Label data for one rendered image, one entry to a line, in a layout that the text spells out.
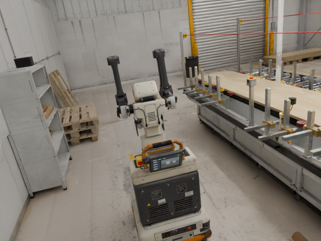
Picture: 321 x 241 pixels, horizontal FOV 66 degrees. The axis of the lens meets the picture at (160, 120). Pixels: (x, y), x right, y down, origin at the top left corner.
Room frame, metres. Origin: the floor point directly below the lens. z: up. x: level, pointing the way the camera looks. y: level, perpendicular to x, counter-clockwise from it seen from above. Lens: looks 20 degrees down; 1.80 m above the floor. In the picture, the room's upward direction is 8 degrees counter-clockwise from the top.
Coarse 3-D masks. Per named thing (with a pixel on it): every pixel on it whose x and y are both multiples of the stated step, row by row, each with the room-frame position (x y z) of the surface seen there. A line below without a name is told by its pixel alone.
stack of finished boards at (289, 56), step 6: (312, 48) 9.80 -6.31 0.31; (318, 48) 9.60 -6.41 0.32; (282, 54) 9.39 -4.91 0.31; (288, 54) 9.22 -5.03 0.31; (294, 54) 9.03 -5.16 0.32; (300, 54) 8.89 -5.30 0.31; (306, 54) 8.93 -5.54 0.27; (312, 54) 9.01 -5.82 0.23; (318, 54) 9.06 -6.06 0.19; (264, 60) 9.30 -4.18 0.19; (276, 60) 8.69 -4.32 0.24; (282, 60) 8.69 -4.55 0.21; (288, 60) 8.76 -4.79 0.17
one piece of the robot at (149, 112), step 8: (128, 104) 2.11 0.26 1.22; (136, 104) 2.00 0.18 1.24; (144, 104) 2.01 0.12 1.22; (152, 104) 2.02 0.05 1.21; (160, 104) 2.03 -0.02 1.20; (136, 112) 1.99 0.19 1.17; (144, 112) 1.99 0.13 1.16; (152, 112) 2.01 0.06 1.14; (160, 112) 2.02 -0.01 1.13; (144, 120) 1.99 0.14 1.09; (152, 120) 2.00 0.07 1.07; (160, 120) 2.02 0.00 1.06; (144, 128) 2.07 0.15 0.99; (152, 128) 2.05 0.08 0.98; (144, 136) 2.08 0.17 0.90; (152, 136) 2.06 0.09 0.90; (160, 136) 2.07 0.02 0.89; (144, 144) 2.03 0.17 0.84
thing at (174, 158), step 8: (168, 152) 1.62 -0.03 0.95; (176, 152) 1.61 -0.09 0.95; (184, 152) 1.70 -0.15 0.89; (144, 160) 1.63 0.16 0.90; (152, 160) 1.58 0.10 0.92; (160, 160) 1.60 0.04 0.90; (168, 160) 1.62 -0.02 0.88; (176, 160) 1.64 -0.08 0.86; (152, 168) 1.62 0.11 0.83; (160, 168) 1.64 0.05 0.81
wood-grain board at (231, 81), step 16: (224, 80) 3.87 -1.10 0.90; (240, 80) 3.73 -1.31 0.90; (240, 96) 2.98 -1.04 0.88; (256, 96) 2.83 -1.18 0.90; (272, 96) 2.75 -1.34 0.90; (288, 96) 2.67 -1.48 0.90; (304, 96) 2.59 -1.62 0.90; (320, 96) 2.52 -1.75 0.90; (304, 112) 2.13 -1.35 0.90; (320, 112) 2.08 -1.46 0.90
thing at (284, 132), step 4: (296, 128) 1.91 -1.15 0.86; (300, 128) 1.90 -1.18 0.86; (276, 132) 1.88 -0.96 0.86; (280, 132) 1.87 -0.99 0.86; (284, 132) 1.87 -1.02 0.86; (260, 136) 1.85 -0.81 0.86; (264, 136) 1.84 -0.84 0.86; (272, 136) 1.85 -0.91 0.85; (276, 136) 1.85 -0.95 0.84; (260, 140) 1.82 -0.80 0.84
